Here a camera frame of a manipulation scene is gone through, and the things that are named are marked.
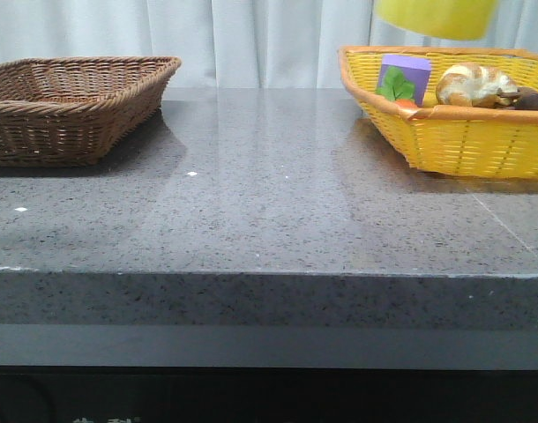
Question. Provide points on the yellow tape roll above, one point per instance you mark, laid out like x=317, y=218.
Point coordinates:
x=460, y=20

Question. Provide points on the white curtain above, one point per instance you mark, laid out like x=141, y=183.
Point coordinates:
x=222, y=44

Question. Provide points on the toy carrot with green leaves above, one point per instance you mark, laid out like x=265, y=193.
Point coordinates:
x=395, y=87

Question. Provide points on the purple block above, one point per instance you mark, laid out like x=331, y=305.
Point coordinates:
x=415, y=69

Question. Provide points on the toy bread roll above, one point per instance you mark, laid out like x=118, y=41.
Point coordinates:
x=477, y=86

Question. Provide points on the yellow plastic woven basket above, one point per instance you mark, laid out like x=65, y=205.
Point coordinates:
x=446, y=139

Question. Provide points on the brown wicker basket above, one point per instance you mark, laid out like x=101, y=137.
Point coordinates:
x=71, y=111

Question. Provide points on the brown toy mushroom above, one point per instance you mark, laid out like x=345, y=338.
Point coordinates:
x=525, y=98

